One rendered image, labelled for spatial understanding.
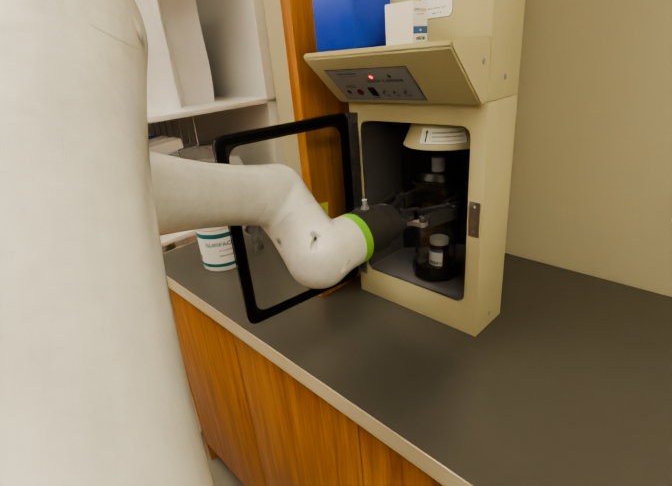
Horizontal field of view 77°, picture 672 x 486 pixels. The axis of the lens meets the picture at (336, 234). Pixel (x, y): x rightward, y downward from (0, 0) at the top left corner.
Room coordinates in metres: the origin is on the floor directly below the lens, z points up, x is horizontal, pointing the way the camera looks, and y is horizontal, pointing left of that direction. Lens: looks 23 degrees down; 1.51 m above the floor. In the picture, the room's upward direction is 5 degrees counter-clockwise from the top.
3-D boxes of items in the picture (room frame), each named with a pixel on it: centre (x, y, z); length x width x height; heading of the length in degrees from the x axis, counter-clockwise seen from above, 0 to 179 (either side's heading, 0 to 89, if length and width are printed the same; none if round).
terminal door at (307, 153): (0.84, 0.08, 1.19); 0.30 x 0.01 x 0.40; 125
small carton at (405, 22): (0.76, -0.15, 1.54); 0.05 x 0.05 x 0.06; 50
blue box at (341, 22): (0.85, -0.07, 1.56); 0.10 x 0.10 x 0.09; 43
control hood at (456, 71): (0.79, -0.12, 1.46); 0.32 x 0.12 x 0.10; 43
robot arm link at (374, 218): (0.70, -0.05, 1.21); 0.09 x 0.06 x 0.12; 43
